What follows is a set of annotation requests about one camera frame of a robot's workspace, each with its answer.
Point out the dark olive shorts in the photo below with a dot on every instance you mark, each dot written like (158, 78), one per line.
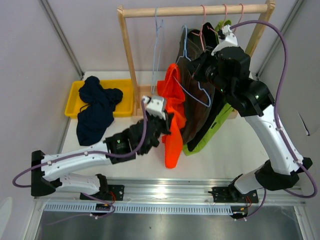
(197, 94)

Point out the aluminium mounting rail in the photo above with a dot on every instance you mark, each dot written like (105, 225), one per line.
(174, 191)

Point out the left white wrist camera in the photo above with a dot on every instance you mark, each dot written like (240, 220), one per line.
(155, 106)

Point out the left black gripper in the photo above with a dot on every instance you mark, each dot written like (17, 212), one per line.
(166, 122)

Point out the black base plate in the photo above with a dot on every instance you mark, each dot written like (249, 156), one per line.
(222, 194)
(115, 193)

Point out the navy blue shorts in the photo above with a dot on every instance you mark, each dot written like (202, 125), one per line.
(98, 115)

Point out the slotted grey cable duct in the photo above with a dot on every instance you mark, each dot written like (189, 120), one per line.
(207, 209)

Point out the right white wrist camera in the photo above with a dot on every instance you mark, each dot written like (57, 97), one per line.
(230, 40)

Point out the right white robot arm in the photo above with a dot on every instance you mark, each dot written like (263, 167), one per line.
(228, 70)

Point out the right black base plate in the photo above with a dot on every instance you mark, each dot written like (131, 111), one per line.
(222, 194)

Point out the lime green shorts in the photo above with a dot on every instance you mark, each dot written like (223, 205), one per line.
(205, 107)

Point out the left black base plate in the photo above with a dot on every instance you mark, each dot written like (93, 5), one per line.
(115, 193)

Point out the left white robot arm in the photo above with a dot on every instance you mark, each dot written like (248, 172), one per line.
(58, 172)

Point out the yellow plastic tray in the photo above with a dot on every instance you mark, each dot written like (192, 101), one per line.
(123, 109)

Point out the wooden clothes rack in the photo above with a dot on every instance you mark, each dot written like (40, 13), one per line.
(265, 10)

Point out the orange mesh shorts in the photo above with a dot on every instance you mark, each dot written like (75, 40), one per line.
(170, 89)

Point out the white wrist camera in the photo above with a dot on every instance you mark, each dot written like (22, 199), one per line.
(230, 40)
(155, 106)

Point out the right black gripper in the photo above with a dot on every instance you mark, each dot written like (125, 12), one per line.
(197, 68)

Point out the black shorts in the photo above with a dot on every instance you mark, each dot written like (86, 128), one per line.
(206, 121)

